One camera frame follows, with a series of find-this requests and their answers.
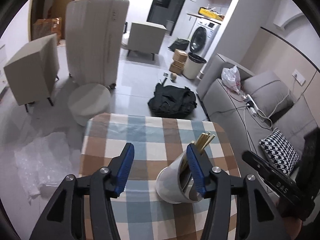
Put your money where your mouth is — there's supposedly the white ribbed suitcase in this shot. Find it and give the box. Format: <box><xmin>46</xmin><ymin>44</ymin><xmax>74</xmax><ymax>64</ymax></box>
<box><xmin>65</xmin><ymin>0</ymin><xmax>129</xmax><ymax>89</ymax></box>

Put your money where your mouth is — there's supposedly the black backpack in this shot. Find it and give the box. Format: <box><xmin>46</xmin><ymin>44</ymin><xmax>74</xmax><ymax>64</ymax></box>
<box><xmin>148</xmin><ymin>83</ymin><xmax>197</xmax><ymax>119</ymax></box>

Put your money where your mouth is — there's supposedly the beige armchair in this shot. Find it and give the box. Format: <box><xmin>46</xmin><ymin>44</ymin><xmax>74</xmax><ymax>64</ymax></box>
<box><xmin>126</xmin><ymin>22</ymin><xmax>167</xmax><ymax>61</ymax></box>
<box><xmin>4</xmin><ymin>34</ymin><xmax>60</xmax><ymax>111</ymax></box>

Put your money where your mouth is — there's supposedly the white power strip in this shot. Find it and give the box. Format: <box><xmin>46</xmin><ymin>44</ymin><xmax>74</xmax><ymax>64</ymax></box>
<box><xmin>243</xmin><ymin>94</ymin><xmax>259</xmax><ymax>116</ymax></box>

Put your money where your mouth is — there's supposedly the person left hand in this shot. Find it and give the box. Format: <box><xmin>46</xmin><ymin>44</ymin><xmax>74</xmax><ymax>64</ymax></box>
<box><xmin>276</xmin><ymin>198</ymin><xmax>303</xmax><ymax>239</ymax></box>

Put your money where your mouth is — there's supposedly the black garbage bag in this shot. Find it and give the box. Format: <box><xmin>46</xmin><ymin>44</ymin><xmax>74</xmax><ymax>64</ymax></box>
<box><xmin>168</xmin><ymin>38</ymin><xmax>189</xmax><ymax>52</ymax></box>

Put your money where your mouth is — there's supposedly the yellow crate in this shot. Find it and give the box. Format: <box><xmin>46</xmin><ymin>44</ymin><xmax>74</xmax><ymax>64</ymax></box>
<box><xmin>198</xmin><ymin>7</ymin><xmax>225</xmax><ymax>21</ymax></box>

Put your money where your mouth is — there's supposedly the houndstooth pillow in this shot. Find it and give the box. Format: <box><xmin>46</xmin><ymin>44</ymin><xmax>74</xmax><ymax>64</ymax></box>
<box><xmin>259</xmin><ymin>128</ymin><xmax>300</xmax><ymax>177</ymax></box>

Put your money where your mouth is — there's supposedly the wooden chopstick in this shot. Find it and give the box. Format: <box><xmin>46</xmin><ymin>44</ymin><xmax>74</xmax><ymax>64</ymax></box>
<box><xmin>200</xmin><ymin>134</ymin><xmax>215</xmax><ymax>153</ymax></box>
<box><xmin>194</xmin><ymin>132</ymin><xmax>210</xmax><ymax>152</ymax></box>

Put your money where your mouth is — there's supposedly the bubble wrap sheet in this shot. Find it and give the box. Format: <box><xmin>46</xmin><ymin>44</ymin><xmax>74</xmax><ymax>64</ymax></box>
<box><xmin>15</xmin><ymin>132</ymin><xmax>72</xmax><ymax>202</ymax></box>

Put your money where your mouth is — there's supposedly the cream trash bin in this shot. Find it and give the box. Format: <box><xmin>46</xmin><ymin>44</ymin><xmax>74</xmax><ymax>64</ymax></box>
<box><xmin>182</xmin><ymin>52</ymin><xmax>207</xmax><ymax>80</ymax></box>

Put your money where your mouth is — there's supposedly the beige armchair near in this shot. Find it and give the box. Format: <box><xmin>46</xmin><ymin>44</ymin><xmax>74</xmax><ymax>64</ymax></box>
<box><xmin>4</xmin><ymin>34</ymin><xmax>60</xmax><ymax>111</ymax></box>

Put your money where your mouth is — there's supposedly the cardboard box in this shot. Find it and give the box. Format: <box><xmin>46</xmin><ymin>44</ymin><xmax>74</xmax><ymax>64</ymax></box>
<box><xmin>172</xmin><ymin>49</ymin><xmax>188</xmax><ymax>63</ymax></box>

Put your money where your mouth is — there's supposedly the checkered tablecloth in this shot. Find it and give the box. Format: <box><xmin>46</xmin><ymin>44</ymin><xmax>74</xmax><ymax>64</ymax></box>
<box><xmin>79</xmin><ymin>113</ymin><xmax>240</xmax><ymax>239</ymax></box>

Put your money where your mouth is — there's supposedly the white washing machine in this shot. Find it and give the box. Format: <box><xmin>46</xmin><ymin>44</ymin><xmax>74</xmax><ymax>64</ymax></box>
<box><xmin>189</xmin><ymin>18</ymin><xmax>221</xmax><ymax>57</ymax></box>

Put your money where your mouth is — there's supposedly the round white ottoman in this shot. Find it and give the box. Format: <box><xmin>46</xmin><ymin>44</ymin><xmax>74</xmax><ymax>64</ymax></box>
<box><xmin>68</xmin><ymin>83</ymin><xmax>111</xmax><ymax>126</ymax></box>

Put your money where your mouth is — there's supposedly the grey sofa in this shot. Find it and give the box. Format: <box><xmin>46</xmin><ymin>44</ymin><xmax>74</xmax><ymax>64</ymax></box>
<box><xmin>196</xmin><ymin>53</ymin><xmax>320</xmax><ymax>196</ymax></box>

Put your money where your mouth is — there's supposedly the white charging cable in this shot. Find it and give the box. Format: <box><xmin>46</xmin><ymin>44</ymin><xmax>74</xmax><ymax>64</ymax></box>
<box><xmin>242</xmin><ymin>89</ymin><xmax>291</xmax><ymax>131</ymax></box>

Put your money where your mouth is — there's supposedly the beige armchair far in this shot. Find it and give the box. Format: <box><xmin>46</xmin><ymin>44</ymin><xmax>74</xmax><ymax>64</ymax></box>
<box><xmin>126</xmin><ymin>22</ymin><xmax>167</xmax><ymax>61</ymax></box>

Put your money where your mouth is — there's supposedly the white plastic bag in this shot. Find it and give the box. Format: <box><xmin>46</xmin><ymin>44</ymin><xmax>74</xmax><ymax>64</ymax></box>
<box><xmin>221</xmin><ymin>65</ymin><xmax>241</xmax><ymax>94</ymax></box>

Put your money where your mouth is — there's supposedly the white utensil holder bucket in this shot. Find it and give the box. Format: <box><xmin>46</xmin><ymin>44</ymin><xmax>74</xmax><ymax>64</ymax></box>
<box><xmin>156</xmin><ymin>151</ymin><xmax>203</xmax><ymax>204</ymax></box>

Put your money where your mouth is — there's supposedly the grey sofa cushion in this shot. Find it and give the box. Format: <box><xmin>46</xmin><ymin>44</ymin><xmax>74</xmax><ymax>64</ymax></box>
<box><xmin>242</xmin><ymin>71</ymin><xmax>295</xmax><ymax>118</ymax></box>

